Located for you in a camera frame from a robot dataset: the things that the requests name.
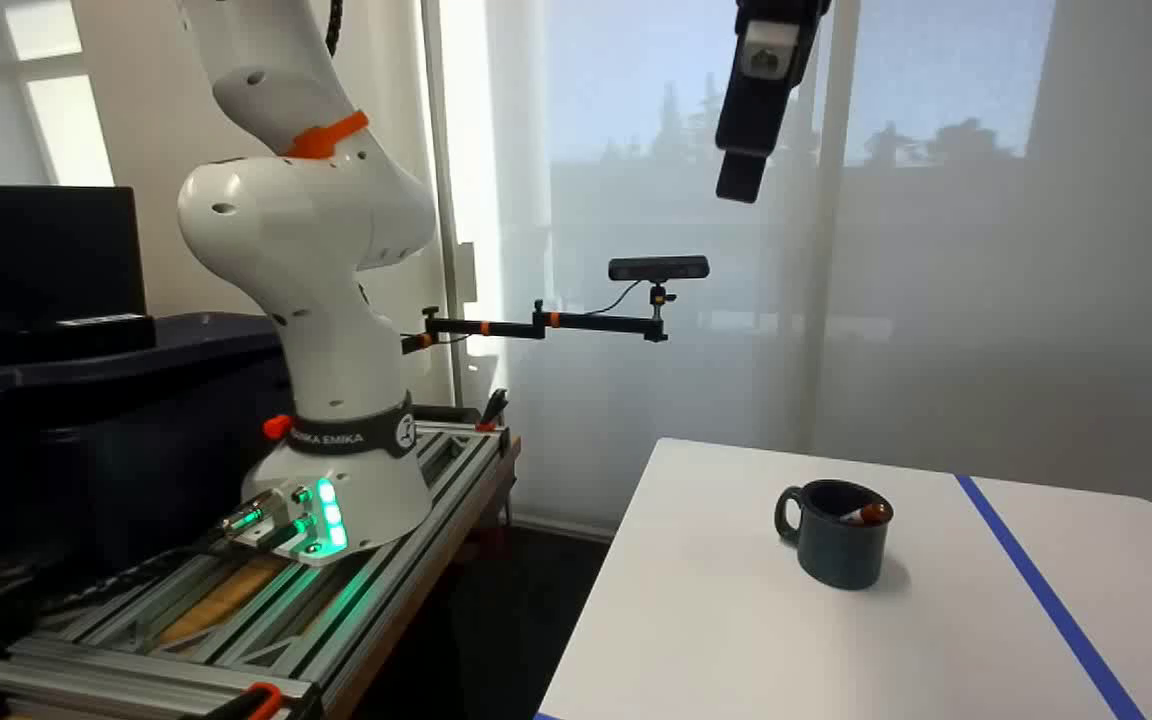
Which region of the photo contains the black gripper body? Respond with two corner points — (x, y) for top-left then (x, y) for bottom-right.
(712, 0), (835, 163)

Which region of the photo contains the red marker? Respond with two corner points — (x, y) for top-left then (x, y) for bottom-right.
(835, 491), (892, 528)

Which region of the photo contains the dark blue mug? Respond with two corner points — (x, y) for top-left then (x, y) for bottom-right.
(774, 477), (902, 591)

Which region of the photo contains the blue tape strip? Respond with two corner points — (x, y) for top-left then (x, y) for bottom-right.
(952, 470), (1147, 720)

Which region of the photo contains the aluminium profile robot stand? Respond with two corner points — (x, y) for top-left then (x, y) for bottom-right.
(0, 417), (525, 720)

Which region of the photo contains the black cabinet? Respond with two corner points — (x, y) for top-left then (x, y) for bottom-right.
(0, 312), (295, 656)

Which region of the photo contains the black monitor with blue light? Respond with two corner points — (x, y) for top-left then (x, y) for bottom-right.
(0, 185), (147, 331)

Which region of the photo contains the flat black box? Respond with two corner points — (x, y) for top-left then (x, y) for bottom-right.
(0, 309), (160, 371)

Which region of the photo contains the orange stand corner piece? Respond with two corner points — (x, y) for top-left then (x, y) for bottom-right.
(240, 680), (292, 720)

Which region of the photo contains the black bar camera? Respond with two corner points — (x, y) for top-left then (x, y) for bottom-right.
(603, 250), (712, 283)

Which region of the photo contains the black articulated camera mount arm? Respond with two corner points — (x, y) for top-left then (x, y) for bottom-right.
(402, 278), (677, 357)

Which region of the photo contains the white wall switch box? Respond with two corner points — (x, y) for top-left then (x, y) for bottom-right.
(450, 240), (485, 309)

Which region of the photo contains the white window frame post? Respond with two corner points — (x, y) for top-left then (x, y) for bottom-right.
(415, 0), (473, 417)

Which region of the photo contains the black cable chain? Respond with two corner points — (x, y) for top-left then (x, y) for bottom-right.
(320, 0), (347, 58)

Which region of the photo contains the metal base cable connector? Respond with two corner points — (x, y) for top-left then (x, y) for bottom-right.
(212, 482), (308, 558)

